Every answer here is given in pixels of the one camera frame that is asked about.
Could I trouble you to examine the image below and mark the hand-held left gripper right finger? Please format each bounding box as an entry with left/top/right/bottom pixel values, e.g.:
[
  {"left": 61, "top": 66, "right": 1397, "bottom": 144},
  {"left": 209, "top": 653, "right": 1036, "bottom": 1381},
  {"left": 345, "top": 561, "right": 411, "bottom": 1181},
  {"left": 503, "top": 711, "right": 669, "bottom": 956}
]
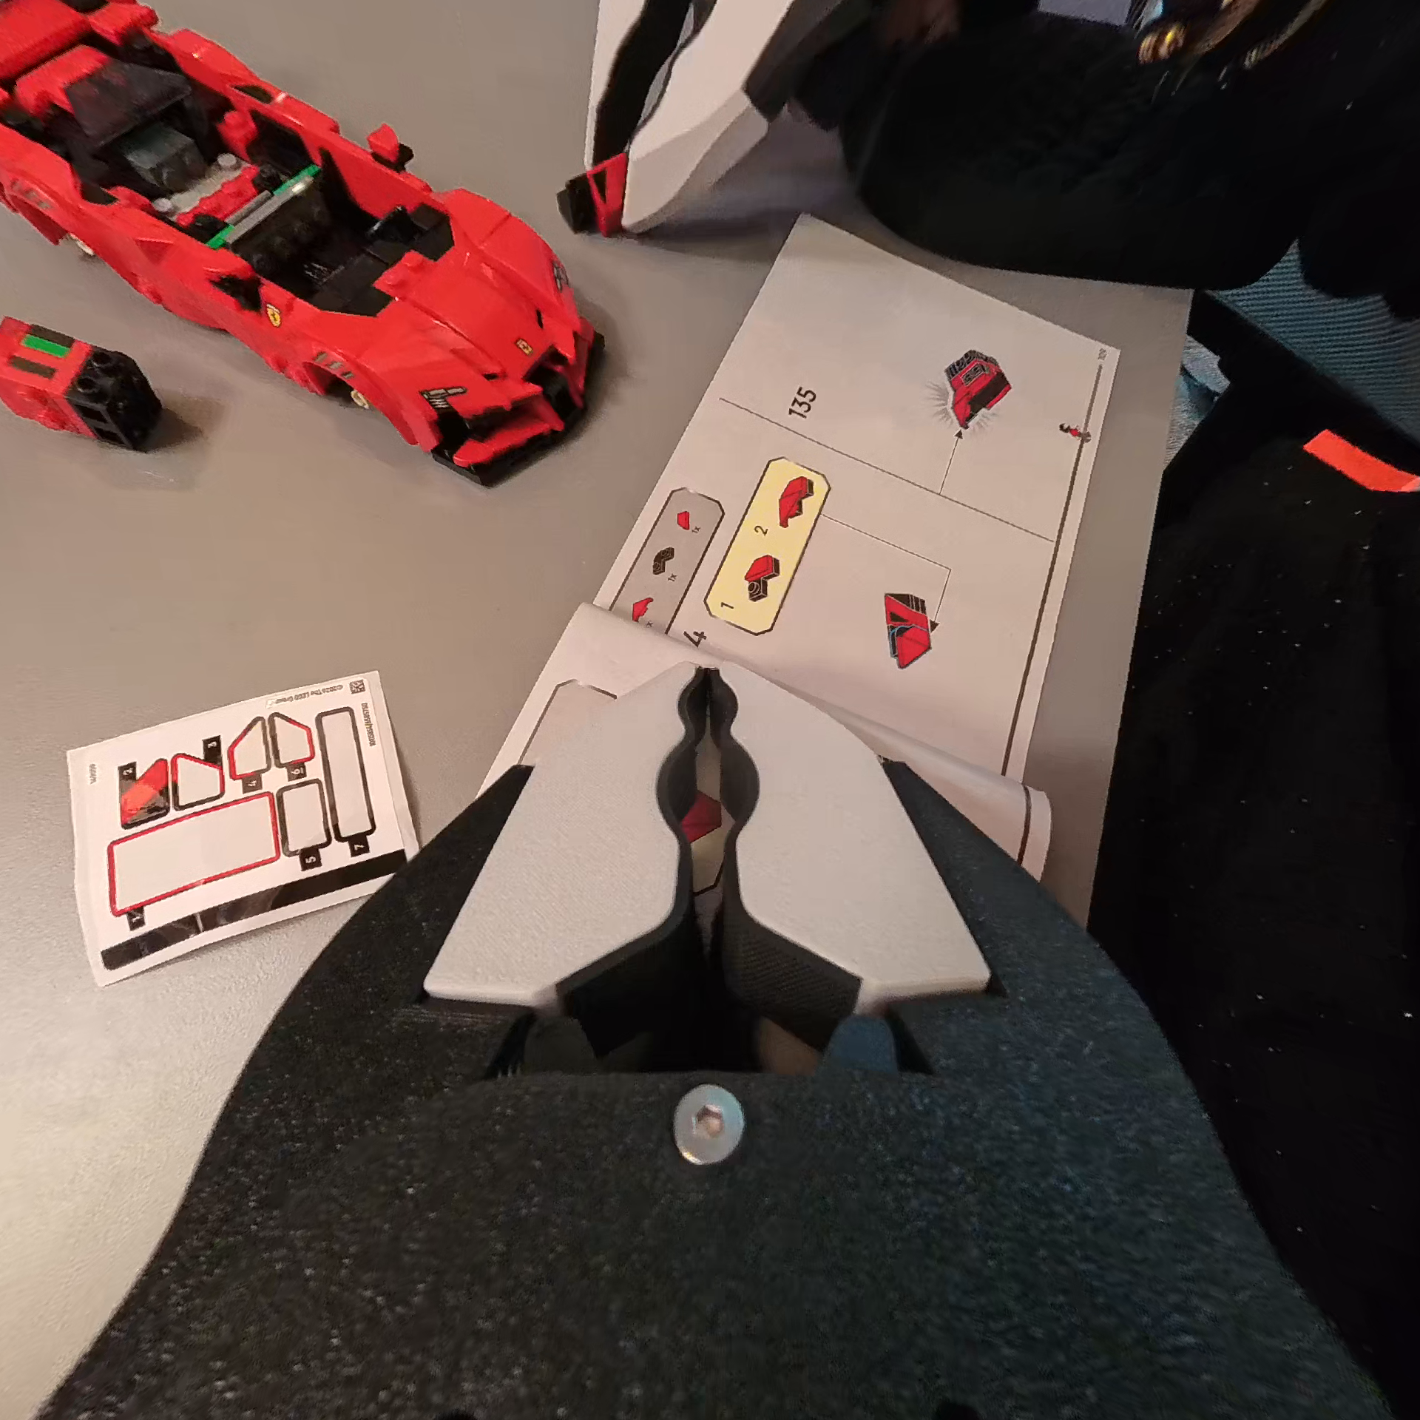
[{"left": 706, "top": 666, "right": 996, "bottom": 1057}]

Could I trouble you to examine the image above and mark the white sticker sheet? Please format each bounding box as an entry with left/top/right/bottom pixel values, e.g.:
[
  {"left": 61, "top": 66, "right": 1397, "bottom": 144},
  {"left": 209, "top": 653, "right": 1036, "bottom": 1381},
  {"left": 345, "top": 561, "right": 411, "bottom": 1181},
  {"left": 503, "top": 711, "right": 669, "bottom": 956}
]
[{"left": 67, "top": 674, "right": 419, "bottom": 986}]

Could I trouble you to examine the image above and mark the red lego car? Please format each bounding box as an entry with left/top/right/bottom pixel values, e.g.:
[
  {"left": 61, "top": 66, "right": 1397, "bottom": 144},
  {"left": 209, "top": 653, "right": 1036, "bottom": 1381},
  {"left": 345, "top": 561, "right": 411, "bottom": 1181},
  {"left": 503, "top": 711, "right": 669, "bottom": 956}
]
[{"left": 0, "top": 0, "right": 605, "bottom": 486}]

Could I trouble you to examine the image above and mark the lego instruction booklet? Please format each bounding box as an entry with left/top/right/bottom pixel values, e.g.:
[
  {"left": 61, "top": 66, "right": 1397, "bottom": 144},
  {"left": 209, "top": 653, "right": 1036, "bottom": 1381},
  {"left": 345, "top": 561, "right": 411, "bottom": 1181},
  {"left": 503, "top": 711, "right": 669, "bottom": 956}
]
[{"left": 478, "top": 212, "right": 1123, "bottom": 879}]

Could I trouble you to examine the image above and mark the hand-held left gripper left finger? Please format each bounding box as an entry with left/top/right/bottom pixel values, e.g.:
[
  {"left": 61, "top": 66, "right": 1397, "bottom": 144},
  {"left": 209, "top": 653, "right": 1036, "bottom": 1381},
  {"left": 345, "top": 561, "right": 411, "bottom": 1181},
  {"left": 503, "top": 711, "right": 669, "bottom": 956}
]
[{"left": 417, "top": 662, "right": 712, "bottom": 1057}]

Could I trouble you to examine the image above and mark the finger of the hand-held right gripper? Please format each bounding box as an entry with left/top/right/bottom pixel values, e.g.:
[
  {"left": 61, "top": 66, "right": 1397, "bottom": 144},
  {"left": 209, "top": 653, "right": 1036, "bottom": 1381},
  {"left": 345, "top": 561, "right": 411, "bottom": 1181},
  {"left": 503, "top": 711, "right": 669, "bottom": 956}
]
[
  {"left": 622, "top": 0, "right": 857, "bottom": 236},
  {"left": 582, "top": 0, "right": 672, "bottom": 180}
]

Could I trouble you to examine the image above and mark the red black green lego assembly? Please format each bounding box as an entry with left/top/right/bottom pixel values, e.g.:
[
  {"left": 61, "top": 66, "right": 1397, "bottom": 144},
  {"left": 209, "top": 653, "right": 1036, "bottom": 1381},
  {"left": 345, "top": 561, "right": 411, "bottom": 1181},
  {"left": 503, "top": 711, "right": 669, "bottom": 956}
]
[{"left": 0, "top": 316, "right": 162, "bottom": 453}]

